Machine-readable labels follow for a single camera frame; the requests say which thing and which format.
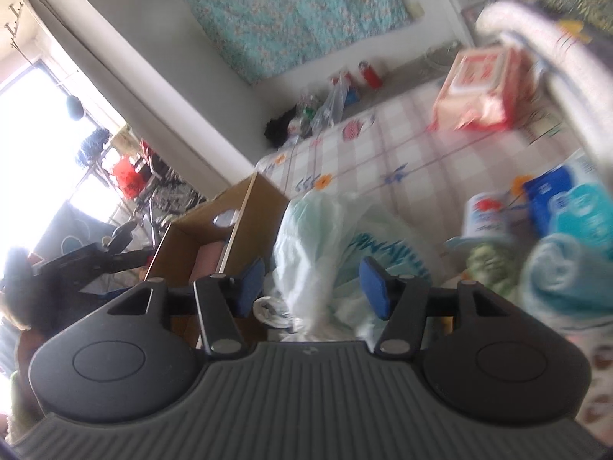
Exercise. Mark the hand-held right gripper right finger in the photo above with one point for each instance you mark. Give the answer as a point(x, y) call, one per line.
point(376, 287)

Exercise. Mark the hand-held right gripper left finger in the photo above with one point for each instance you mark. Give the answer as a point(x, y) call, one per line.
point(249, 287)

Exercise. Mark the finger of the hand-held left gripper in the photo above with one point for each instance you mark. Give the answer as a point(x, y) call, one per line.
point(129, 258)

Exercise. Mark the pink waffle cloth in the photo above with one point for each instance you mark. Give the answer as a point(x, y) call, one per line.
point(207, 261)

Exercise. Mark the brown cardboard box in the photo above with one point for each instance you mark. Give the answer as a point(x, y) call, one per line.
point(258, 211)

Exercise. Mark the dark cloth with circles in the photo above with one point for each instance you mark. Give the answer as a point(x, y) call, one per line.
point(72, 230)

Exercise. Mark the white plastic bag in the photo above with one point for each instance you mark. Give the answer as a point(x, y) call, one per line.
point(316, 249)

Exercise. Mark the red plastic item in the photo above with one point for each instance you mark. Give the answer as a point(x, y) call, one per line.
point(127, 175)

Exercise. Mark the green floral cloth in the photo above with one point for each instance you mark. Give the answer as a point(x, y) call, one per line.
point(493, 268)

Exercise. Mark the small red and white can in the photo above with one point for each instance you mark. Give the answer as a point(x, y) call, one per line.
point(486, 218)

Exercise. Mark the black item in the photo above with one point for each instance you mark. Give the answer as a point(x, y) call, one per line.
point(280, 127)

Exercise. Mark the blue box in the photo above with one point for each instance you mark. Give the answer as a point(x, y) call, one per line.
point(541, 196)

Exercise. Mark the clear plastic bag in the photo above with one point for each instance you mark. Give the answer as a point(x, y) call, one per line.
point(330, 103)

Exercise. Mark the light blue towel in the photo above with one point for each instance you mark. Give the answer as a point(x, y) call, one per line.
point(570, 278)

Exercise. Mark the red thermos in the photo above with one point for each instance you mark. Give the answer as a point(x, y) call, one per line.
point(371, 74)

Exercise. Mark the red wet wipes pack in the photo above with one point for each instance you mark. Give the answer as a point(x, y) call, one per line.
point(483, 91)

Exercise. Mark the white striped blanket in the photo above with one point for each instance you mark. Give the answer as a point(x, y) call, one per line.
point(574, 72)

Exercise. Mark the white water dispenser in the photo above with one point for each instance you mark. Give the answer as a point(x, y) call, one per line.
point(467, 0)

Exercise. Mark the green leaf-print pillow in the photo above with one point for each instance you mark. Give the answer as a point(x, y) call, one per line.
point(579, 5)

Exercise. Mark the teal floral wall cloth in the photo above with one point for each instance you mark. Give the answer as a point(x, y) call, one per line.
point(297, 14)

